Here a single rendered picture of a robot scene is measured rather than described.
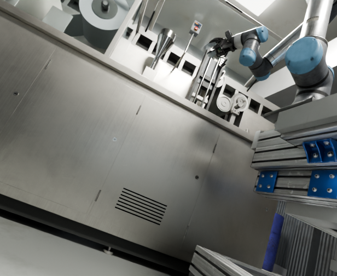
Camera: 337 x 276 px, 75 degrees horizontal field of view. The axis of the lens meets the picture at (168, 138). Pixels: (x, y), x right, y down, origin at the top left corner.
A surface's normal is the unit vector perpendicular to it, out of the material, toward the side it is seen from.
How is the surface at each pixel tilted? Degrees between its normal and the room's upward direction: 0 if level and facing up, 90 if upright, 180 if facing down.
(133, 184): 90
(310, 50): 97
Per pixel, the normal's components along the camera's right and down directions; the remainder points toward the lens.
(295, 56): -0.69, -0.34
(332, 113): -0.87, -0.43
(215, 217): 0.30, -0.17
